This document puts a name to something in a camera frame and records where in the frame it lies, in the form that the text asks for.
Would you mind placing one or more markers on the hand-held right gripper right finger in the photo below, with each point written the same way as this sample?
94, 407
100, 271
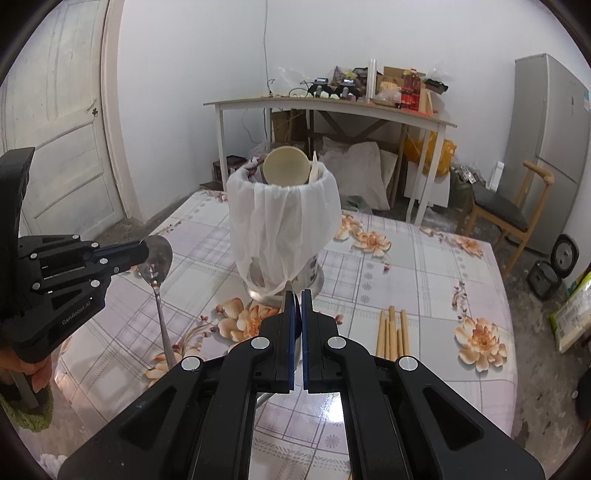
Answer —
308, 350

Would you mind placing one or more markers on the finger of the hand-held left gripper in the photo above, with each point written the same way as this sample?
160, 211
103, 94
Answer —
124, 250
122, 267

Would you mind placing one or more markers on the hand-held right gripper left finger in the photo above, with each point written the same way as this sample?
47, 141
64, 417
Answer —
290, 350

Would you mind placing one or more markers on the small metal spoon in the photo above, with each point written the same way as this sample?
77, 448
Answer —
159, 256

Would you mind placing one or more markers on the metal floral utensil holder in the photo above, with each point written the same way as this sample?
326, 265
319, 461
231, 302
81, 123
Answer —
310, 277

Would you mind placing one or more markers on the row of wooden chopsticks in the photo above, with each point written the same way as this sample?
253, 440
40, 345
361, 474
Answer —
391, 332

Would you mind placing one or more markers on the large cream plastic spoon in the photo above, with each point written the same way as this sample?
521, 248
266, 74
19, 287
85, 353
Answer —
286, 166

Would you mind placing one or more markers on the small cream plastic spoon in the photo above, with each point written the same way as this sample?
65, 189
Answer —
314, 167

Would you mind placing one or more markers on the person's left hand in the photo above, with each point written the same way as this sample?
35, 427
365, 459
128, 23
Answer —
41, 376

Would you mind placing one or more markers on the floral plaid tablecloth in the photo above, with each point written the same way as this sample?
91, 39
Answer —
415, 286

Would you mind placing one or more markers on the white panel door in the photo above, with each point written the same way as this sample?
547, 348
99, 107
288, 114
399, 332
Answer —
60, 138

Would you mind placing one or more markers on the white sheer holder cover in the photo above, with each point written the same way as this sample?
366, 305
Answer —
277, 221

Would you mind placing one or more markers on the dark red box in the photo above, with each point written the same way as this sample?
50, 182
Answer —
233, 170

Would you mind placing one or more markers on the white sack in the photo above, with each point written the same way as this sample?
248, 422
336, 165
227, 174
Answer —
360, 170

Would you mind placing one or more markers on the tall brown cardboard box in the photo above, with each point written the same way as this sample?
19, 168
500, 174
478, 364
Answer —
286, 127

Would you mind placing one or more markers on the dark green bag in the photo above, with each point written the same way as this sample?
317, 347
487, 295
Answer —
464, 194

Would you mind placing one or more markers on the yellow plastic bag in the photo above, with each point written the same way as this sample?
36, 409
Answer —
434, 154

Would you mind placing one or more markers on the wooden chair with dark seat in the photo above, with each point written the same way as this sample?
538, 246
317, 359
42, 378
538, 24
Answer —
501, 210

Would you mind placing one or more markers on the white-legged wooden desk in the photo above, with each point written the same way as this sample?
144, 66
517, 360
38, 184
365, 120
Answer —
332, 106

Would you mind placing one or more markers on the black rice cooker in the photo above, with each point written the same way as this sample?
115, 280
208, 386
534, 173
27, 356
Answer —
551, 272

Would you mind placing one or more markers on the black electronic device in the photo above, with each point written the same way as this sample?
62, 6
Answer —
344, 87

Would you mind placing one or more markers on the green and white rice bag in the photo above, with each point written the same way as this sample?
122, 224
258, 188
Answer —
572, 314

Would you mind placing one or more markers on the clear plastic tube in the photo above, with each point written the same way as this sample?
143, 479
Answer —
372, 81

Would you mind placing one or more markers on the cooking oil bottle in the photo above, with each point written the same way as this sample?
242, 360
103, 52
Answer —
411, 90

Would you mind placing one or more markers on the small open cardboard box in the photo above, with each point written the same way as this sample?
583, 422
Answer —
393, 78

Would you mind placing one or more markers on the silver refrigerator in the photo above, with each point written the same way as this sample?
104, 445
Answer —
549, 147

